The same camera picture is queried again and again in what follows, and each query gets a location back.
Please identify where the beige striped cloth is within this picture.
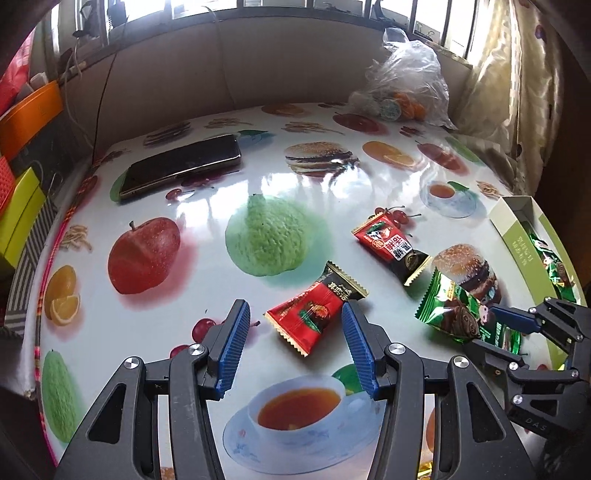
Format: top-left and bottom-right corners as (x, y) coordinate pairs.
(455, 134), (536, 197)

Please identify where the red bag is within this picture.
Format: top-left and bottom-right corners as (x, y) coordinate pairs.
(0, 34), (35, 109)

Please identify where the food print tablecloth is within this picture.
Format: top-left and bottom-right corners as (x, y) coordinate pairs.
(34, 102), (591, 480)

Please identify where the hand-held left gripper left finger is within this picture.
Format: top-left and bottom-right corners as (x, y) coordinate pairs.
(53, 299), (252, 480)

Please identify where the green snack packet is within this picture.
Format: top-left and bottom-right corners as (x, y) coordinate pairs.
(526, 233), (578, 289)
(413, 268), (525, 356)

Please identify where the lime green box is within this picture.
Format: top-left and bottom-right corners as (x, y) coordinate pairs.
(0, 167), (47, 271)

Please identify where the cream patterned curtain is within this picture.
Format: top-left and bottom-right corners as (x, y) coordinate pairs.
(459, 0), (561, 139)

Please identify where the green and white cardboard box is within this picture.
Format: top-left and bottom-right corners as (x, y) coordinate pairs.
(488, 195), (591, 372)

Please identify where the window with metal bars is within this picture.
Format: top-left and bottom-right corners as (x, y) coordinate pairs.
(46, 0), (476, 61)

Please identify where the black and white striped box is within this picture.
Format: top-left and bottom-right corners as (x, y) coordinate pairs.
(4, 194), (63, 334)

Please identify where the clear plastic bag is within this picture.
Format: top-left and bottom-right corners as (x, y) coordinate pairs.
(347, 27), (458, 132)

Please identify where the red and black snack packet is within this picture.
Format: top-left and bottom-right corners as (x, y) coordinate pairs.
(264, 261), (370, 358)
(353, 208), (432, 288)

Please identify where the black smartphone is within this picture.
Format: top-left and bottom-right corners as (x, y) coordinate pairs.
(119, 134), (242, 200)

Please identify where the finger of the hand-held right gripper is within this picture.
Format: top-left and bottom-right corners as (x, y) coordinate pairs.
(464, 339), (591, 411)
(489, 298), (591, 356)

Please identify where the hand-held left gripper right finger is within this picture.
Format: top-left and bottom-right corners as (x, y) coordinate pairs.
(341, 300), (539, 480)

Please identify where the orange box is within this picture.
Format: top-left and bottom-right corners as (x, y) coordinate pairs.
(0, 80), (63, 160)

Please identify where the orange packet in bag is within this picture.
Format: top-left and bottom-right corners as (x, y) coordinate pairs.
(397, 91), (426, 120)

